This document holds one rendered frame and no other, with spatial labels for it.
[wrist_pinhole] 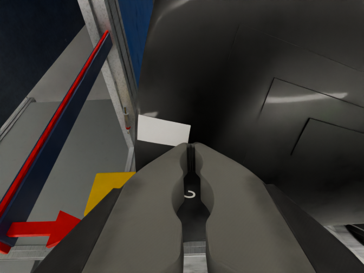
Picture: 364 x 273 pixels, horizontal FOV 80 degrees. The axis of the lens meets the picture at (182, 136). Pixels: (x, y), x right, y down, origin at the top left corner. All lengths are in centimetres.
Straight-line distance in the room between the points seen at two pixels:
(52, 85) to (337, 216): 164
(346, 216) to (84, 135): 125
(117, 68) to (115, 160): 75
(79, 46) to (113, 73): 101
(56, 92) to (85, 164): 69
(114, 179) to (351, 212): 37
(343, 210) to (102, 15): 39
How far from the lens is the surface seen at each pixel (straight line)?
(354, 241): 42
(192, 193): 16
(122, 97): 48
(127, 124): 51
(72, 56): 151
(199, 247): 89
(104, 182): 46
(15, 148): 148
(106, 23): 42
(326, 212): 20
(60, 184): 117
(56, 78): 165
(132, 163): 56
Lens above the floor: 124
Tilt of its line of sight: 44 degrees down
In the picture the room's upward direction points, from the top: 179 degrees clockwise
